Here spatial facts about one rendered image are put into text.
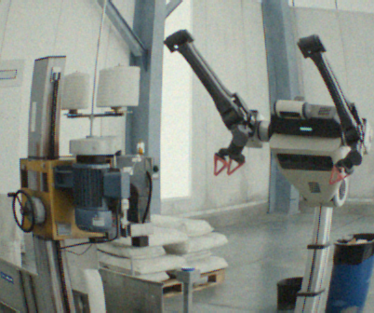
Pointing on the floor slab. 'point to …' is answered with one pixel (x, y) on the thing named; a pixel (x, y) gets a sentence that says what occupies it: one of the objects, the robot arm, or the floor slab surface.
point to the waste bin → (352, 272)
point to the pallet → (194, 285)
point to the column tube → (50, 281)
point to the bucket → (287, 292)
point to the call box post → (187, 297)
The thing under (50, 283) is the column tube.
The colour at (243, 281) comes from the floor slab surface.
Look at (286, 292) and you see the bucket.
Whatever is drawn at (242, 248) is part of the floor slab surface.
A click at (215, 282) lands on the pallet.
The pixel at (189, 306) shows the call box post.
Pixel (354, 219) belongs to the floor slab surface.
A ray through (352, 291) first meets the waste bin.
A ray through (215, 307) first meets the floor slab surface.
